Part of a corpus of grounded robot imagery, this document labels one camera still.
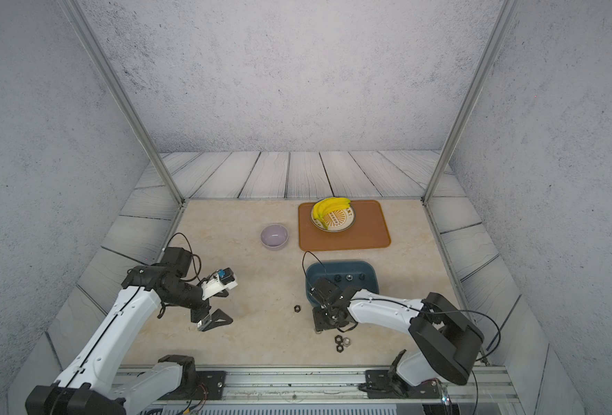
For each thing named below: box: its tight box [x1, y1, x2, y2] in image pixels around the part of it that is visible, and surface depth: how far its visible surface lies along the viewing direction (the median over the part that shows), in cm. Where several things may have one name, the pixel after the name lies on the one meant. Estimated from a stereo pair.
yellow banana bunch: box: [312, 197, 352, 230], surface depth 113 cm
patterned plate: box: [310, 204, 357, 233], surface depth 113 cm
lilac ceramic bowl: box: [259, 223, 290, 250], surface depth 104 cm
